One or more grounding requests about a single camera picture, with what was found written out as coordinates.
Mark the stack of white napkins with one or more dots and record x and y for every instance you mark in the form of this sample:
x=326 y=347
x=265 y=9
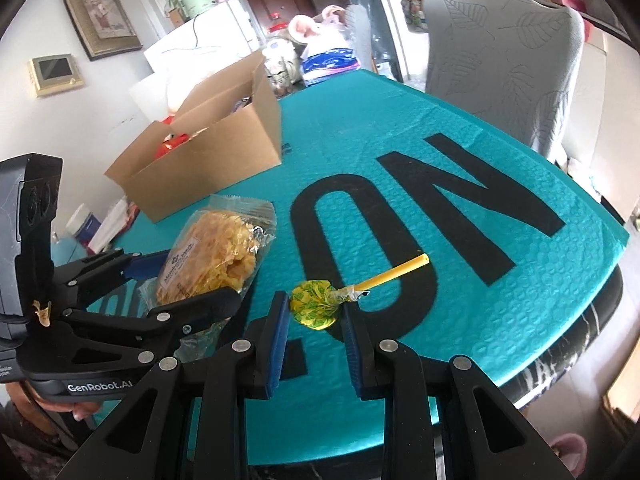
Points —
x=110 y=227

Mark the blue and white plastic bag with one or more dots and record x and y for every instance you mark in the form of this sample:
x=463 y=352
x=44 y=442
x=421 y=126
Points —
x=330 y=65

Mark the red triangular snack packet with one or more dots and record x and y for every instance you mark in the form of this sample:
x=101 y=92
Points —
x=170 y=145

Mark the colourful printed bag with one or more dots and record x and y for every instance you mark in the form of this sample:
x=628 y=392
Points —
x=417 y=10

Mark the brown wooden door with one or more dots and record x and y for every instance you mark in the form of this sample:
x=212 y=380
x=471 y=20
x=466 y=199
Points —
x=280 y=2

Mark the round cracker packet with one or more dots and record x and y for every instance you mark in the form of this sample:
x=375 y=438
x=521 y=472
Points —
x=215 y=250

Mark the gold-framed wall intercom panel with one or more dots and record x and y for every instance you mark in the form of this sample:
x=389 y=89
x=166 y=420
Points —
x=55 y=75

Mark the teal mat with black letters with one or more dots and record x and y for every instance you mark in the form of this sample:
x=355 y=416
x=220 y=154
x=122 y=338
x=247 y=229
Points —
x=350 y=125

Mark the grey leaf-pattern chair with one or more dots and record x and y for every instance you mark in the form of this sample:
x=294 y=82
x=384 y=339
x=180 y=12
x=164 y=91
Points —
x=500 y=60

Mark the white refrigerator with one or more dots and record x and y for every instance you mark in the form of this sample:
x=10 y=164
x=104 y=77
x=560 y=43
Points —
x=215 y=30

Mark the brown cardboard box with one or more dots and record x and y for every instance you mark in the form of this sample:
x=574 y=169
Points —
x=210 y=170

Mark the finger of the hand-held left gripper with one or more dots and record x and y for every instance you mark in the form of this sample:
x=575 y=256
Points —
x=147 y=265
x=200 y=307

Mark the yellow-stick green lollipop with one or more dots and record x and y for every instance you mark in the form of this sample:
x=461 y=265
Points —
x=312 y=305

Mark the white-lidded blue jar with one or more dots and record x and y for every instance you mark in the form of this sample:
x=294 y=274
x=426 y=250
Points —
x=80 y=220

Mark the pink slipper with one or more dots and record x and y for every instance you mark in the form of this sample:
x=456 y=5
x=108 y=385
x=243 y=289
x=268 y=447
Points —
x=569 y=455

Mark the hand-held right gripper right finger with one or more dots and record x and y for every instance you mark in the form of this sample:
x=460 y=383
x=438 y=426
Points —
x=352 y=355

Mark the person's left hand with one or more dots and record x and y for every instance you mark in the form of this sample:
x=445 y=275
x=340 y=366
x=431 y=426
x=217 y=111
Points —
x=85 y=412

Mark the pink plush toy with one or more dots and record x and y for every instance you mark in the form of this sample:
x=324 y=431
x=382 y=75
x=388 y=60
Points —
x=315 y=22

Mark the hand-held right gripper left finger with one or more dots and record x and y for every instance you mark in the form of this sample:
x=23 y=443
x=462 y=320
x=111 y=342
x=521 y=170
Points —
x=277 y=350

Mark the framed wall picture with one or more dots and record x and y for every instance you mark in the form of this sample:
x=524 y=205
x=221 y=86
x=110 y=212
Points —
x=102 y=20

